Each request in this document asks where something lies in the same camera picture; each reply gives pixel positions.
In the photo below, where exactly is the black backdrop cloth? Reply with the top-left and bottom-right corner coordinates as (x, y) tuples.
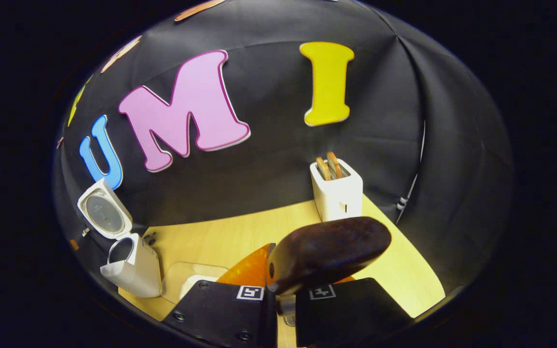
(54, 0), (515, 295)

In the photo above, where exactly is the white rice cooker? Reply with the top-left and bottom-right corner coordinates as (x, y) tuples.
(77, 178), (163, 299)

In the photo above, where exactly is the white rice heap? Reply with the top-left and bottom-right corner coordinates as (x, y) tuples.
(179, 275), (219, 300)

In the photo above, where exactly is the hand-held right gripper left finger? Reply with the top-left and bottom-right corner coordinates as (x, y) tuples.
(162, 243), (279, 348)

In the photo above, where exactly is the thin white cable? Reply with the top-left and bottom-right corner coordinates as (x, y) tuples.
(396, 120), (426, 225)

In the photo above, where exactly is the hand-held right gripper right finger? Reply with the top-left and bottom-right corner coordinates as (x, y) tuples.
(295, 275), (414, 348)

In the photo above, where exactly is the clear plastic container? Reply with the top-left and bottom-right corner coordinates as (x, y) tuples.
(161, 261), (231, 305)

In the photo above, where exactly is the white toaster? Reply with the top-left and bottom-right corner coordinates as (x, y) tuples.
(309, 158), (364, 223)

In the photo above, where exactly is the brown wooden spoon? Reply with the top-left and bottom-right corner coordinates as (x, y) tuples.
(266, 217), (393, 317)

